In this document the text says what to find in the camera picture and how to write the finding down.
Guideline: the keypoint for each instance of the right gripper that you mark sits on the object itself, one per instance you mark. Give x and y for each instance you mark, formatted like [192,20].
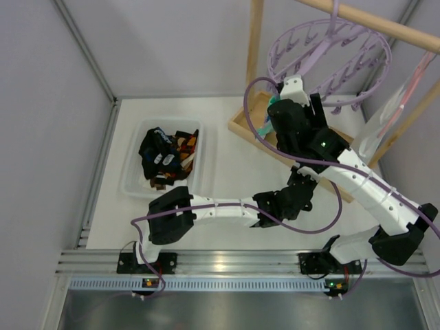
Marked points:
[316,112]

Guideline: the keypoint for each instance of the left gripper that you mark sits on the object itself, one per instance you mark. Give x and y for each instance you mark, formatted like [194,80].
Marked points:
[303,177]

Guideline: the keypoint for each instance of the black sock with white stripes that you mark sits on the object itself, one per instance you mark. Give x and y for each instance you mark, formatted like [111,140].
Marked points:
[159,154]

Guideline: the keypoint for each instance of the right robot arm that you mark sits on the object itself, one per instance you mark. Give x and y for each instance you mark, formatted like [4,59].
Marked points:
[401,223]

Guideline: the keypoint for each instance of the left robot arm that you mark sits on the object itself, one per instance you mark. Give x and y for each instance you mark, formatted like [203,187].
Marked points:
[173,215]

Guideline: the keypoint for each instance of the wooden hanger rack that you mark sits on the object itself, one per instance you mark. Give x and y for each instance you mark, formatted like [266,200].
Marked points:
[397,31]

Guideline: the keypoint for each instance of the purple round clip hanger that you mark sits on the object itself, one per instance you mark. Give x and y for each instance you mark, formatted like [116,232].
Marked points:
[341,60]

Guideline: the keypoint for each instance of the pile of socks in bin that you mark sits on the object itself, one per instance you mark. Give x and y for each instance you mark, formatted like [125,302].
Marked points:
[186,146]

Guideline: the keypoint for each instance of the clear plastic bag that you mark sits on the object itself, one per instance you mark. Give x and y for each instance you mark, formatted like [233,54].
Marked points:
[368,140]

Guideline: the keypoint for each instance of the white plastic bin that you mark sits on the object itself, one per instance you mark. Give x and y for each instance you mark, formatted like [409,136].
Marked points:
[132,180]

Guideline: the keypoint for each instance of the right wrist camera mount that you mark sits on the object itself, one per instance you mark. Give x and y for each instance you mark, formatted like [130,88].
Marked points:
[293,89]

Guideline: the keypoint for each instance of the perforated cable duct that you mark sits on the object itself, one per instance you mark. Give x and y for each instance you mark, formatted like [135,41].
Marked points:
[181,284]

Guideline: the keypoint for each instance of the aluminium rail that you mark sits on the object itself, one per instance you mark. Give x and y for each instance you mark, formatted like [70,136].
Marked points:
[189,262]

